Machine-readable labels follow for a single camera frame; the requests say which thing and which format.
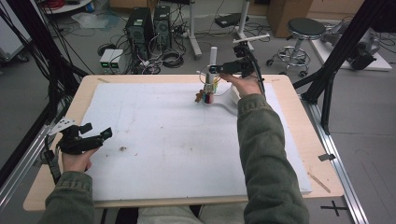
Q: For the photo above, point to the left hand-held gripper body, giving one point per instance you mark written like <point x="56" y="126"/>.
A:
<point x="77" y="143"/>

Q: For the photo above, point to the large black computer tower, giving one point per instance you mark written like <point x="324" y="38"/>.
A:
<point x="138" y="29"/>

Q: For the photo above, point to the black flat device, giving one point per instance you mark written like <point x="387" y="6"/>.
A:
<point x="229" y="19"/>

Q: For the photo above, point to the white table mat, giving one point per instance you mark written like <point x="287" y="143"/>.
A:
<point x="171" y="155"/>

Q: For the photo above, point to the person's left hand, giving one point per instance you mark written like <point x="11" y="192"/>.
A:
<point x="76" y="161"/>

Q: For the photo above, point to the white stand leg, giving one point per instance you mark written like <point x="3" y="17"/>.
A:
<point x="193" y="34"/>
<point x="244" y="18"/>

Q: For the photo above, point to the person's right hand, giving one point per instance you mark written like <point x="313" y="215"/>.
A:
<point x="246" y="85"/>

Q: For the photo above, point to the black tape piece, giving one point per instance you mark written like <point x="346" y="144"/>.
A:
<point x="326" y="157"/>

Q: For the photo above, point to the thin wooden stick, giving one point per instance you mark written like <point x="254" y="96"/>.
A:
<point x="319" y="182"/>

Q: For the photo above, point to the black round stool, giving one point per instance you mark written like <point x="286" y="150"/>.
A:
<point x="303" y="29"/>

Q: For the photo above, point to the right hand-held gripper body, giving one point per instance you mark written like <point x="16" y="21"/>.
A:
<point x="243" y="67"/>

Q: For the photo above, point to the white power supply box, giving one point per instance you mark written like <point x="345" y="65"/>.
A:
<point x="116" y="59"/>
<point x="106" y="59"/>

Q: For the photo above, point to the white key stand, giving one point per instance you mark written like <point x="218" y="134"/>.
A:
<point x="213" y="56"/>

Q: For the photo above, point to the white platform with equipment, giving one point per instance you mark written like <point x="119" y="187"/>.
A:
<point x="351" y="46"/>

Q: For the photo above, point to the small black computer tower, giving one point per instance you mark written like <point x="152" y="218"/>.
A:
<point x="162" y="25"/>

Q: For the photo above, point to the aluminium rail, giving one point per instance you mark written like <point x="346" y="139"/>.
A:
<point x="339" y="168"/>
<point x="21" y="168"/>

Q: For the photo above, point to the brown cardboard box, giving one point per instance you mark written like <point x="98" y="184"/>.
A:
<point x="288" y="15"/>

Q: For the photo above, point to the person's legs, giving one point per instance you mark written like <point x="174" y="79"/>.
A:
<point x="186" y="214"/>

